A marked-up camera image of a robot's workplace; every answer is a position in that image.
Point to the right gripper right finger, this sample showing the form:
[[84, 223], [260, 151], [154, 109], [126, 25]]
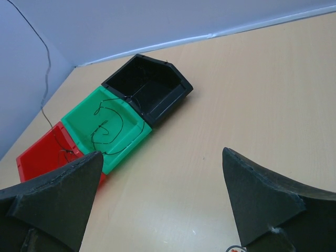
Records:
[[275, 213]]

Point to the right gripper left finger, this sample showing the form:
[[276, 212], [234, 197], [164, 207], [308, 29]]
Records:
[[51, 211]]

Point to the red plastic bin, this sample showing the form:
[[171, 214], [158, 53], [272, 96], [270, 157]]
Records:
[[53, 150]]

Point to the green plastic bin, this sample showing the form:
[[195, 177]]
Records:
[[104, 122]]

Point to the black plastic bin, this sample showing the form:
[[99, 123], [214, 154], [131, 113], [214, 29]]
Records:
[[152, 87]]

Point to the aluminium back rail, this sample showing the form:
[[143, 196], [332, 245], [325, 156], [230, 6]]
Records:
[[226, 32]]

